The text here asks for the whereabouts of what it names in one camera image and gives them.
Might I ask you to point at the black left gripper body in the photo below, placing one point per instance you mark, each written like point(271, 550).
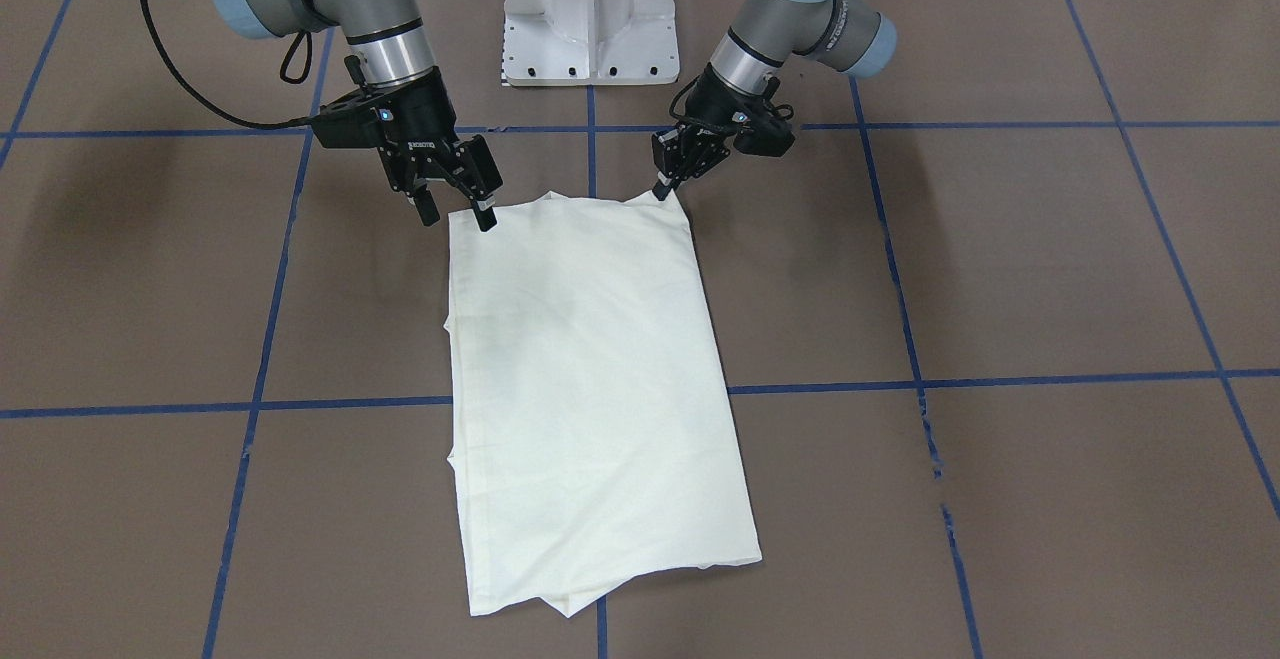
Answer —
point(710, 105)

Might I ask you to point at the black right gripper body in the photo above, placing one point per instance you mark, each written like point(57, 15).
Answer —
point(418, 123)

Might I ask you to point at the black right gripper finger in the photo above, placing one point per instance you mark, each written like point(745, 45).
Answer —
point(469, 166)
point(422, 200)

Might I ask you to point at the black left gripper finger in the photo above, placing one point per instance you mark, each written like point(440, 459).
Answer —
point(685, 152)

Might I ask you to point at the cream long-sleeve cat shirt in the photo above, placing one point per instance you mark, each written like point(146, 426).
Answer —
point(593, 436)

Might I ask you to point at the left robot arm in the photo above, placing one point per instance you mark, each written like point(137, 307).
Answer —
point(843, 34)

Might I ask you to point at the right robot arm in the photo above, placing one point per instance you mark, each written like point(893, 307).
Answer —
point(388, 44)

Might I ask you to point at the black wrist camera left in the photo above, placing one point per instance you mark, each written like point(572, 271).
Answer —
point(765, 131)

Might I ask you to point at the white camera stand pillar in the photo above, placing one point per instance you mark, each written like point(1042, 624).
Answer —
point(560, 43)

